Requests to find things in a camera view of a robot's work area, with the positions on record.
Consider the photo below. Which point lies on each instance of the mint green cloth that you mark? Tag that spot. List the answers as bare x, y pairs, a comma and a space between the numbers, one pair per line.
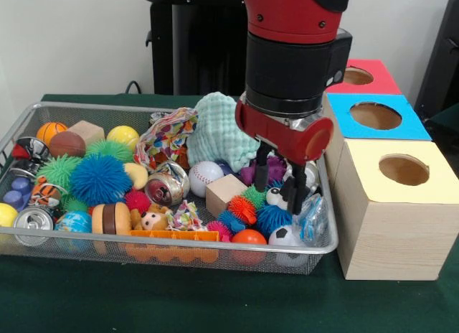
219, 132

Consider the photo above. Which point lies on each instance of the large blue spiky ball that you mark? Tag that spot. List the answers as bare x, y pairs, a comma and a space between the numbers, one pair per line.
100, 179

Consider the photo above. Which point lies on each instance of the small white baseball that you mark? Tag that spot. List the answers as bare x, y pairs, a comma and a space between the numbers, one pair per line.
206, 179

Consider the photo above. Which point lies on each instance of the clear mesh bin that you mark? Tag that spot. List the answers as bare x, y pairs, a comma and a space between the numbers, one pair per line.
315, 258

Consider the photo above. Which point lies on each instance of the brown burger toy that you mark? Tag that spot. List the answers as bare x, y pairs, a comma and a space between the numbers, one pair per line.
111, 218

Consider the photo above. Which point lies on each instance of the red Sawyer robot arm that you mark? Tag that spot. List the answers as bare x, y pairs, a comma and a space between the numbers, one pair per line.
294, 31

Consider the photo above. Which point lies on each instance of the small wooden block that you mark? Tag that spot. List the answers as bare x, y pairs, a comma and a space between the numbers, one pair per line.
226, 195
86, 132

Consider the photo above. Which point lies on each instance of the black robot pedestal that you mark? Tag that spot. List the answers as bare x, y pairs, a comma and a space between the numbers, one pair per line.
201, 53

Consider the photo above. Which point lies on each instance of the plain yellow ball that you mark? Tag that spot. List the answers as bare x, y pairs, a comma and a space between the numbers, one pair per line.
122, 137

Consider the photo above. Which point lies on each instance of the colourful printed packet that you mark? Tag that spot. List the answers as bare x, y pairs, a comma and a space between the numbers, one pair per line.
165, 135

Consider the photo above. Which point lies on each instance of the round silver tin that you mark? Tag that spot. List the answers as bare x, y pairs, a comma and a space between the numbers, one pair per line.
166, 184

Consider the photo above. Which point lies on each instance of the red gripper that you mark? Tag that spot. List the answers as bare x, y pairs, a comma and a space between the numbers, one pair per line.
287, 135

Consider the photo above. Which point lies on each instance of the clear plastic packet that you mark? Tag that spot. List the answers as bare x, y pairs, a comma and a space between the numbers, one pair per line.
315, 222

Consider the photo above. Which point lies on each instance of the wooden box with three holes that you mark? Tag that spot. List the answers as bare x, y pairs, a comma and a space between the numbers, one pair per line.
387, 232

